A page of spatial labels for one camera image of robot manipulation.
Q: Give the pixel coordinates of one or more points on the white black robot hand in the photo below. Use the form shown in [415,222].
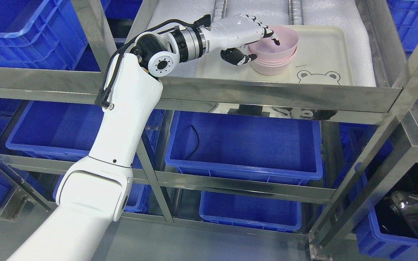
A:
[230,33]

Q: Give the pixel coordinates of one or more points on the pink ikea bowl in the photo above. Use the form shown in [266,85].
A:
[283,47]

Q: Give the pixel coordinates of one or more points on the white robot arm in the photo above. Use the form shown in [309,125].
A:
[94,190]

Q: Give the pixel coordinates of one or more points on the steel storage shelf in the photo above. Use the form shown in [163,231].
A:
[380,106]

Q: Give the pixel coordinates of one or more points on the blue bin left middle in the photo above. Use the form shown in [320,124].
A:
[57,131]

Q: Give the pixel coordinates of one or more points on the blue bin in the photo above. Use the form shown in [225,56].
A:
[390,229]
[264,149]
[40,34]
[57,131]
[251,212]

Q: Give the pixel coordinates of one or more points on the stacked pink bowls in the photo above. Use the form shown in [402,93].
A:
[272,68]

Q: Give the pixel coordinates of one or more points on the cream bear tray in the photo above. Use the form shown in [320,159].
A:
[321,58]

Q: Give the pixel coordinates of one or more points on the blue bin upper left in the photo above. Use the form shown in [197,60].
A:
[40,34]

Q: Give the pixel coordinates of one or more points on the blue bin bottom centre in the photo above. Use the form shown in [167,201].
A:
[251,212]

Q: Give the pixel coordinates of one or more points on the blue bin bottom right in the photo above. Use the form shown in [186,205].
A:
[390,229]

